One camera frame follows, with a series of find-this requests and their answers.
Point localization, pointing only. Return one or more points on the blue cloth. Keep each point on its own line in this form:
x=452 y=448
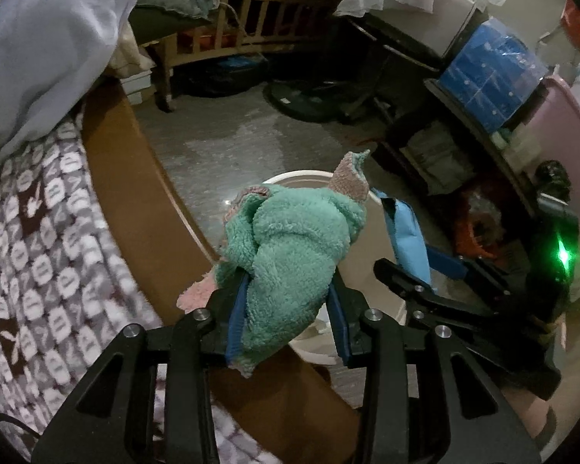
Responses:
x=408 y=237

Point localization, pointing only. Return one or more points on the white pillow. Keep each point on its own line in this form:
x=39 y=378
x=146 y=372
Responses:
x=43 y=43

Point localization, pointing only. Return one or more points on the dark green cushion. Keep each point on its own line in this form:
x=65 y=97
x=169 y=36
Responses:
x=159 y=9

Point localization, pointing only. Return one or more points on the white stacked boxes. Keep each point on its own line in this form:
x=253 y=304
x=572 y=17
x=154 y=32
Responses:
x=135 y=86

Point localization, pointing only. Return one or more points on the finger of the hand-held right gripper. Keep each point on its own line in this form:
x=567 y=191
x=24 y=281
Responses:
x=401 y=285
x=444 y=263

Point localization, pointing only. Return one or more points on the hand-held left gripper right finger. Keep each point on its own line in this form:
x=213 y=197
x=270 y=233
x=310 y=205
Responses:
x=341 y=328

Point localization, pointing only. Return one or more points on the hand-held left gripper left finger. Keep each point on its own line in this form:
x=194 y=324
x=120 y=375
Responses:
x=234 y=319

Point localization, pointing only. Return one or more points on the blue plastic storage box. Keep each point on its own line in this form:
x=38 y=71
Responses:
x=488 y=72

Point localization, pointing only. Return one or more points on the cream cloth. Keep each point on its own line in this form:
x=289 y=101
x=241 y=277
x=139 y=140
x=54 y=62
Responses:
x=125 y=53

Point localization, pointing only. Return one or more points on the dark box under bench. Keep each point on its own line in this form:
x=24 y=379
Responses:
x=222 y=75

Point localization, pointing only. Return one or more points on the orange plastic bag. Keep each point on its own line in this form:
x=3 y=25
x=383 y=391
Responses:
x=473 y=222

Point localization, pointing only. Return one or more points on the black table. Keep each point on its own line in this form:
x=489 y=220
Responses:
x=396 y=43

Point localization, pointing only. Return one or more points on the grey white box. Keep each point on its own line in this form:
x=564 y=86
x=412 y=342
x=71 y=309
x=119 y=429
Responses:
x=454 y=14

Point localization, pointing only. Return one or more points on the wooden slatted bench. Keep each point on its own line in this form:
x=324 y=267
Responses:
x=251 y=34

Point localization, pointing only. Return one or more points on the green fluffy towel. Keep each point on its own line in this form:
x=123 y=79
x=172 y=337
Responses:
x=290 y=246

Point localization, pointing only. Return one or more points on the brown wooden bed frame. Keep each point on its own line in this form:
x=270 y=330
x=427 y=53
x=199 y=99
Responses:
x=140 y=203

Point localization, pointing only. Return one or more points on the black round fan base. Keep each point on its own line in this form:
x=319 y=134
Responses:
x=314 y=99

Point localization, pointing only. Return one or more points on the dark storage shelf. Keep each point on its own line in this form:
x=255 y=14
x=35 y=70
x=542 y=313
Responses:
x=444 y=121

